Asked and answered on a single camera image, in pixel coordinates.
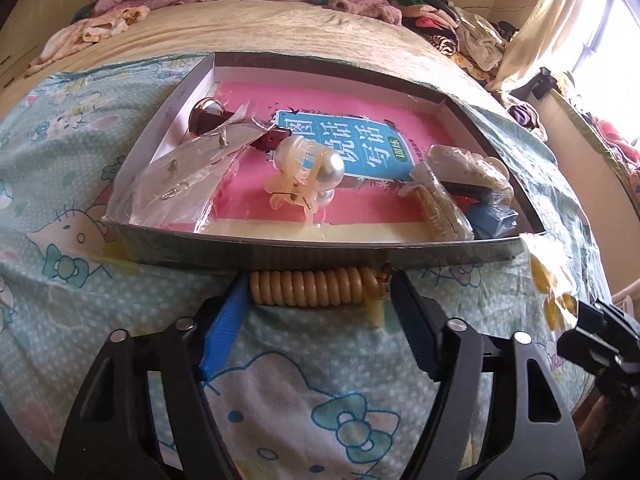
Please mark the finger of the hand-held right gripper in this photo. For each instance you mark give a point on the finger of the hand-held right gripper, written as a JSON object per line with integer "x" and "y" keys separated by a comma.
{"x": 590, "y": 355}
{"x": 610, "y": 327}

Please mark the heap of clothes by window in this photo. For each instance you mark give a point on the heap of clothes by window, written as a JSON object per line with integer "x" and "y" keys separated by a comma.
{"x": 615, "y": 145}

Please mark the pink fuzzy cloth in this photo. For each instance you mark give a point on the pink fuzzy cloth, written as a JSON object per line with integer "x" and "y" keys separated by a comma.
{"x": 365, "y": 7}

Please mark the cream curtain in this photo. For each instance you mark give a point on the cream curtain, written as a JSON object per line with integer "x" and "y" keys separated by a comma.
{"x": 545, "y": 30}

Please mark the peach garment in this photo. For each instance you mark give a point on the peach garment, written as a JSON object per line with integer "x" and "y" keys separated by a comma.
{"x": 100, "y": 27}

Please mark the pink book with blue label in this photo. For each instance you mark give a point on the pink book with blue label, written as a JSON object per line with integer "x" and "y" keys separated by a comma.
{"x": 360, "y": 140}

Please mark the white earring card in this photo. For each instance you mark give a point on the white earring card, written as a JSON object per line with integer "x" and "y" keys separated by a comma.
{"x": 210, "y": 152}

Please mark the pile of mixed clothes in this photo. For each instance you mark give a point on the pile of mixed clothes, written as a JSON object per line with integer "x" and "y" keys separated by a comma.
{"x": 460, "y": 30}

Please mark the shallow cardboard box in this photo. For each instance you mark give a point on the shallow cardboard box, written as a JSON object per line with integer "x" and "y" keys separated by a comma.
{"x": 300, "y": 252}

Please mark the beige bedspread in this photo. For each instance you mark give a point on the beige bedspread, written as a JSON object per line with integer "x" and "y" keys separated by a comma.
{"x": 260, "y": 30}

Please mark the large pearl hair claw clip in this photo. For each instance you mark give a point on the large pearl hair claw clip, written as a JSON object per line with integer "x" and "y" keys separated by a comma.
{"x": 310, "y": 160}

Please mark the clear bag with yellow pieces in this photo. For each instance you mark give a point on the clear bag with yellow pieces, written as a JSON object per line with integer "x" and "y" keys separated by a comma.
{"x": 545, "y": 275}

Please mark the black clamp stand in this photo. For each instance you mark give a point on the black clamp stand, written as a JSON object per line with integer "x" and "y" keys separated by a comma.
{"x": 541, "y": 82}

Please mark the white plastic packet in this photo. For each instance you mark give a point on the white plastic packet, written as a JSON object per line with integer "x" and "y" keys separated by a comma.
{"x": 440, "y": 212}
{"x": 455, "y": 160}

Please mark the beige wardrobe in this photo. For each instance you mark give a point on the beige wardrobe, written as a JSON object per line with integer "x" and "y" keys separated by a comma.
{"x": 30, "y": 25}

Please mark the small pearl hair claw clip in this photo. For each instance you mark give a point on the small pearl hair claw clip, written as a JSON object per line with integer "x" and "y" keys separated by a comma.
{"x": 300, "y": 202}

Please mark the clear plastic packet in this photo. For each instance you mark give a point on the clear plastic packet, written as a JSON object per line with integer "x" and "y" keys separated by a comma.
{"x": 150, "y": 205}

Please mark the cartoon cat printed blanket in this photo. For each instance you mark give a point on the cartoon cat printed blanket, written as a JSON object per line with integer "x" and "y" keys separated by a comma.
{"x": 65, "y": 220}

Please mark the bright window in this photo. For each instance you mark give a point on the bright window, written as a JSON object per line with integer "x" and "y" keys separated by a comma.
{"x": 615, "y": 60}

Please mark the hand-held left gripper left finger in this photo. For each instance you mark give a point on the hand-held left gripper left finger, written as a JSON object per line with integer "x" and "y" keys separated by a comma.
{"x": 222, "y": 330}

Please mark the small blue box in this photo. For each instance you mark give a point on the small blue box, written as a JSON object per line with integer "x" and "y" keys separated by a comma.
{"x": 492, "y": 220}

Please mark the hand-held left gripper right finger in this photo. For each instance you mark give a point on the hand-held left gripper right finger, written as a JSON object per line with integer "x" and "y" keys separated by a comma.
{"x": 417, "y": 330}

